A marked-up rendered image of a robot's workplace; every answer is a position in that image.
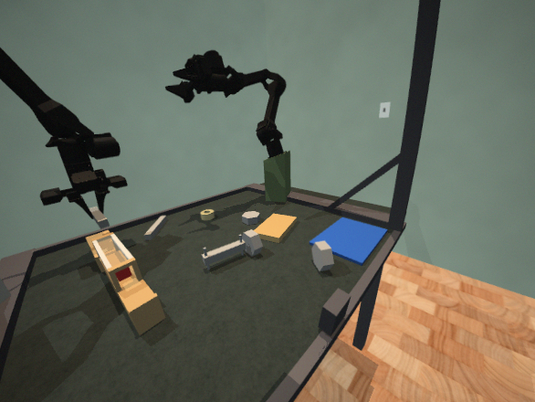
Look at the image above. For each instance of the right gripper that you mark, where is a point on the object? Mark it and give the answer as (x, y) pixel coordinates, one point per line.
(195, 74)

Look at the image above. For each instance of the red cube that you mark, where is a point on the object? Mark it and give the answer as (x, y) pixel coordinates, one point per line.
(123, 274)

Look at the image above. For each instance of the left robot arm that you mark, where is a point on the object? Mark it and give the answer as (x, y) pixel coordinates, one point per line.
(64, 124)

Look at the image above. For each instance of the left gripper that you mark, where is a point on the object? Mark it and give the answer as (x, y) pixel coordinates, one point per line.
(52, 196)

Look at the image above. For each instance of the blue flat rectangular slab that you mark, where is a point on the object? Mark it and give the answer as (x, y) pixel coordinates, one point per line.
(351, 240)

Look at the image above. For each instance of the cream roll of tape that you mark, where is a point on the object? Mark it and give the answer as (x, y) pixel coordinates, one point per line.
(206, 216)

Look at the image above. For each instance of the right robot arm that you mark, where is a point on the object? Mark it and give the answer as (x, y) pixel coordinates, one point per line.
(266, 129)

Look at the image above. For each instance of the grey square stick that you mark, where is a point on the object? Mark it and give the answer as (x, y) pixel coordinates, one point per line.
(102, 221)

